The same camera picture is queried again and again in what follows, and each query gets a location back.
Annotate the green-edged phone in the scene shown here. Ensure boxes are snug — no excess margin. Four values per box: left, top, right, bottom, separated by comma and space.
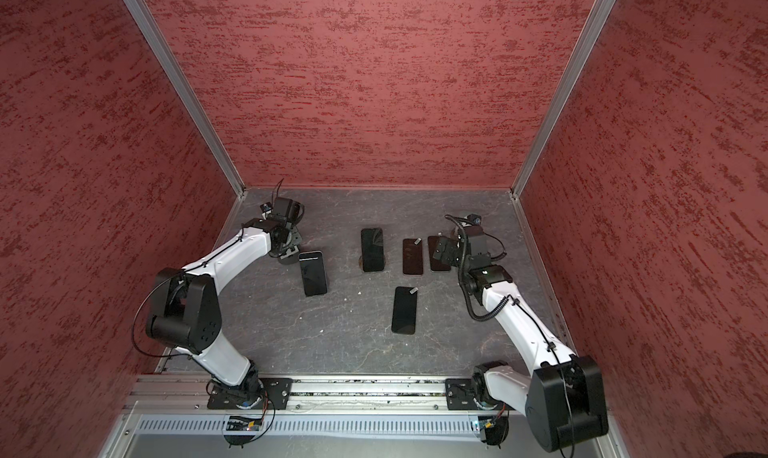
299, 251, 328, 296

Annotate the purple phone with sticker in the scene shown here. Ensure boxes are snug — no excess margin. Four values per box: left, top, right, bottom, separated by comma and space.
402, 238, 424, 275

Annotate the silver-backed phone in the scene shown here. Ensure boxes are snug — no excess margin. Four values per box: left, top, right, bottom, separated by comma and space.
391, 286, 418, 335

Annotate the light green phone with sticker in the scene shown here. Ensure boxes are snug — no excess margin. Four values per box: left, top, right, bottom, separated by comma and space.
428, 235, 451, 272

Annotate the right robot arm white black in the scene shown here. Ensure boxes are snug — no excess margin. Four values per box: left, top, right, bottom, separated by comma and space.
432, 215, 609, 457

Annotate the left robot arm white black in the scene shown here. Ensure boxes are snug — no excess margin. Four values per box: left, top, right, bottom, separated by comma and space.
145, 197, 305, 410

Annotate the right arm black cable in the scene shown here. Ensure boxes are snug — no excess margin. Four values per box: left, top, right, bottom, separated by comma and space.
443, 213, 577, 458

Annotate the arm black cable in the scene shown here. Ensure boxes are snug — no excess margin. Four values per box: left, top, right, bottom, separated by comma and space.
443, 213, 577, 458
130, 178, 286, 360

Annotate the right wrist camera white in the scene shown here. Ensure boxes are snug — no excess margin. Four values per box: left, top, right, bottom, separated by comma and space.
465, 213, 482, 226

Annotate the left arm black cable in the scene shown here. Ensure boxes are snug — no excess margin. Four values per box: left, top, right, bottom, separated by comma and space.
130, 178, 286, 360

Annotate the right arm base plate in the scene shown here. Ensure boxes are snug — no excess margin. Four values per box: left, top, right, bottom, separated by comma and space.
444, 378, 504, 412

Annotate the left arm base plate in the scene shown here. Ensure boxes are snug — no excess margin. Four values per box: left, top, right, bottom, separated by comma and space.
206, 377, 294, 412

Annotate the aluminium front rail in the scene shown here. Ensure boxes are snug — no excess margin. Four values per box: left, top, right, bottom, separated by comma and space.
118, 366, 533, 416

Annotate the white slotted cable duct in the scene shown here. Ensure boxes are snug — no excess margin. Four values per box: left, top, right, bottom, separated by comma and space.
135, 415, 481, 440

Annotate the right aluminium corner post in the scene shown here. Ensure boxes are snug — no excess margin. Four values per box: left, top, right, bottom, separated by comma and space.
510, 0, 617, 200

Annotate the aluminium corner post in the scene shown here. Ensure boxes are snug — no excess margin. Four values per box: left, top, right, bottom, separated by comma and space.
122, 0, 247, 199
510, 0, 617, 200

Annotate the left aluminium corner post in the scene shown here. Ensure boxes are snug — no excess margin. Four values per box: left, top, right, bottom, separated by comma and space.
122, 0, 247, 199

